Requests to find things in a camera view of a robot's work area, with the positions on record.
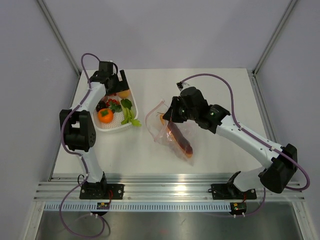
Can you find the white slotted cable duct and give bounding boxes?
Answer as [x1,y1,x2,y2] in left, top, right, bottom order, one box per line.
[44,202,231,212]

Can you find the dark mangosteen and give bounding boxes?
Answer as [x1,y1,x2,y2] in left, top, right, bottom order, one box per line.
[95,100,107,113]

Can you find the left aluminium frame post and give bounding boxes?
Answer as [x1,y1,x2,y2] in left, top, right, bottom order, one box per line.
[35,0,81,78]

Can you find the aluminium mounting rail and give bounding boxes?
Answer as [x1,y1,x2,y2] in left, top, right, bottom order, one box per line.
[33,173,305,202]

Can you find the aluminium frame post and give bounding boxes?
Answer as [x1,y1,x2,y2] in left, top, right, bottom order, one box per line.
[252,0,300,77]
[35,0,81,78]

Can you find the purple sweet potato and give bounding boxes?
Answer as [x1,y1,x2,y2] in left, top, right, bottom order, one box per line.
[159,114,193,159]

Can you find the clear pink-dotted zip bag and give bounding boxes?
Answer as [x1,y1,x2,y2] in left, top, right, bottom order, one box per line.
[144,100,196,166]

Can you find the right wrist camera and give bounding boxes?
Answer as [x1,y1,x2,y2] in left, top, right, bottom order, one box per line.
[176,81,191,92]

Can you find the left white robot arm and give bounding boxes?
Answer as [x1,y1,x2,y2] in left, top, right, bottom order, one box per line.
[59,61,129,200]

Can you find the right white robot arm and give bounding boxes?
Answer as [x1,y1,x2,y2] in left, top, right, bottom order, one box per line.
[162,86,298,199]

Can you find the right aluminium frame post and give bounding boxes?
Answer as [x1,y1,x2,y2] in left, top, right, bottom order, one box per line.
[252,0,300,77]

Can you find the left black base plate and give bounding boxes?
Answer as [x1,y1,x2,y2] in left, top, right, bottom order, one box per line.
[79,183,125,200]

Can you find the green celery stalk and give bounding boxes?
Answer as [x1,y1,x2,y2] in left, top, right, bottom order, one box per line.
[120,98,142,127]

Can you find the orange persimmon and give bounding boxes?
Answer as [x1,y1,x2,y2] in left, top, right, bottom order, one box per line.
[97,108,114,124]

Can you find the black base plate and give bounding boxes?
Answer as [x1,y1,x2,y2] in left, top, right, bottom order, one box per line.
[79,183,125,200]
[207,183,257,201]

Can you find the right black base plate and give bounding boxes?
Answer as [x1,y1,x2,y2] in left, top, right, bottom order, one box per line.
[207,183,257,201]

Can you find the red chili peppers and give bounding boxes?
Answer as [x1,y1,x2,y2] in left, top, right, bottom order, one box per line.
[105,98,120,107]

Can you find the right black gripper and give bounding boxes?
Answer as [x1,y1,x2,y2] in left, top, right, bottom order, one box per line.
[163,96,198,123]

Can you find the orange peach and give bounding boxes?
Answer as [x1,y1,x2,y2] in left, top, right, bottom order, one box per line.
[117,89,131,99]

